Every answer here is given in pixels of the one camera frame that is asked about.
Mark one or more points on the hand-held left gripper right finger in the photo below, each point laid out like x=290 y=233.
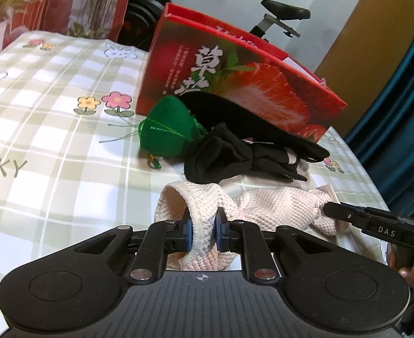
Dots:
x=219 y=233

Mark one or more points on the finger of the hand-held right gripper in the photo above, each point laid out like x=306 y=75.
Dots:
x=344 y=214

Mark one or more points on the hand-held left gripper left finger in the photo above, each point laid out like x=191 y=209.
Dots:
x=188 y=235

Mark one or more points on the white knitted cloth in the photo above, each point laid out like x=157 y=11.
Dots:
x=281 y=207

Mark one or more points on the black sock with white patch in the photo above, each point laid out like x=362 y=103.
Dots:
x=281 y=163

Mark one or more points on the black curved cloth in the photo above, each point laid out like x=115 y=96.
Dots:
x=249 y=119

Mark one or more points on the red strawberry print box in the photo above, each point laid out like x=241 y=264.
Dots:
x=263 y=77

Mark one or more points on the person's right hand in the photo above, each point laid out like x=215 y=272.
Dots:
x=409 y=273

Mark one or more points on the teal curtain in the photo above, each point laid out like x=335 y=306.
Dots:
x=400 y=119

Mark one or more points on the checked green tablecloth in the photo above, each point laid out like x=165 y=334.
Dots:
x=52 y=141

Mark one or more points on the wooden door panel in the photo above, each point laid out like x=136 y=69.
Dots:
x=365 y=49

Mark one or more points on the black exercise bike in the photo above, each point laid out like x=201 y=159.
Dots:
x=284 y=8

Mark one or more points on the printed backdrop cloth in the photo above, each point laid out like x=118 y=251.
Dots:
x=52 y=3

